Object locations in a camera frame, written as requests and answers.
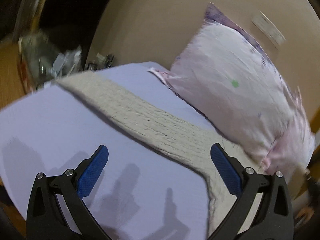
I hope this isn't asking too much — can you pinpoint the beige cable-knit sweater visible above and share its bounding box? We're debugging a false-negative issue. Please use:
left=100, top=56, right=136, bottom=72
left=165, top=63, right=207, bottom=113
left=57, top=72, right=258, bottom=234

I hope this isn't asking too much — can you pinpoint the lavender bed sheet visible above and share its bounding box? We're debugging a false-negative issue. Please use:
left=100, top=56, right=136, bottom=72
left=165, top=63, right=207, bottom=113
left=0, top=61, right=218, bottom=240

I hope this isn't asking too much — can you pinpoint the nightstand clutter pile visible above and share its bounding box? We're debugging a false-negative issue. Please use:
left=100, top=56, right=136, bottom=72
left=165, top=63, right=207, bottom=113
left=17, top=31, right=114, bottom=94

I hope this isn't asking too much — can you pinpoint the pink floral pillow with tree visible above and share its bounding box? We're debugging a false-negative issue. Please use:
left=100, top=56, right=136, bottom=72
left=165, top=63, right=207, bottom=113
left=150, top=3, right=315, bottom=178

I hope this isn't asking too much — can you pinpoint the wooden bed frame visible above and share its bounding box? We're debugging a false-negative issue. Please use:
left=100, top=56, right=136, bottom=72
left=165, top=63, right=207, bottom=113
left=0, top=38, right=25, bottom=108

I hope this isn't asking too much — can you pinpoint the white wall switch plate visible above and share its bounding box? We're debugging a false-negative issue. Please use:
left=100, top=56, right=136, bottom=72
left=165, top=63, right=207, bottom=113
left=251, top=11, right=286, bottom=47

